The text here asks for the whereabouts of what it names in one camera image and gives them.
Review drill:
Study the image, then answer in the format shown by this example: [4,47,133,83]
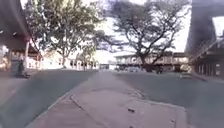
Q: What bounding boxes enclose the long low building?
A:
[114,52,190,73]

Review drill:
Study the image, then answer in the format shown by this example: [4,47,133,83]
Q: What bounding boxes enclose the large spreading tree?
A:
[99,0,192,73]

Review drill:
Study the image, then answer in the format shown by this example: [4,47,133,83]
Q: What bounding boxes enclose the reddish paved path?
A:
[24,71,194,128]

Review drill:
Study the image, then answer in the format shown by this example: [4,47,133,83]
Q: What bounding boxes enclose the dark vehicle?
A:
[143,64,165,75]

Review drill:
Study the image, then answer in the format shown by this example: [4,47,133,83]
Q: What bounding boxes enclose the leafy green tree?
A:
[24,0,108,70]

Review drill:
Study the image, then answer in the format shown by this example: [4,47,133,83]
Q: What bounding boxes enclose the pale building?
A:
[41,49,101,71]

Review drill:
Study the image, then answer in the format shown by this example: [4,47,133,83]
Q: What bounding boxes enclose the dark building with stairs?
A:
[184,0,224,78]

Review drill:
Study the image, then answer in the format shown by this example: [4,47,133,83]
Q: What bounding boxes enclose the dark bin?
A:
[10,59,25,78]

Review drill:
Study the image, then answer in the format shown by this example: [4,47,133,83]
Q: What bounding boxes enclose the building with dark roof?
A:
[0,0,44,73]

